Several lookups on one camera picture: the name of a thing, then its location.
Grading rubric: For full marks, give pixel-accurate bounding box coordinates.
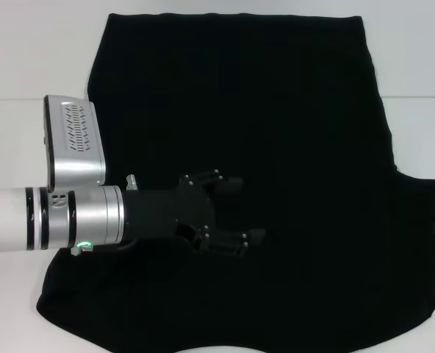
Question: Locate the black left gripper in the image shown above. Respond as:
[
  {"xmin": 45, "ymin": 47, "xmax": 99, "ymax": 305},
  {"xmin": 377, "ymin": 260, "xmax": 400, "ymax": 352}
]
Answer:
[{"xmin": 123, "ymin": 168, "xmax": 267, "ymax": 259}]

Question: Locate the black t-shirt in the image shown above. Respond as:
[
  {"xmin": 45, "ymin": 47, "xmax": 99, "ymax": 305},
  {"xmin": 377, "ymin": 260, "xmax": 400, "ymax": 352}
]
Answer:
[{"xmin": 35, "ymin": 13, "xmax": 435, "ymax": 353}]

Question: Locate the left gripper cable with plug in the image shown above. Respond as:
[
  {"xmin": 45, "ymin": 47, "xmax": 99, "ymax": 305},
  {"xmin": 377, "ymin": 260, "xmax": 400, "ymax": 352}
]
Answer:
[{"xmin": 70, "ymin": 237, "xmax": 141, "ymax": 257}]

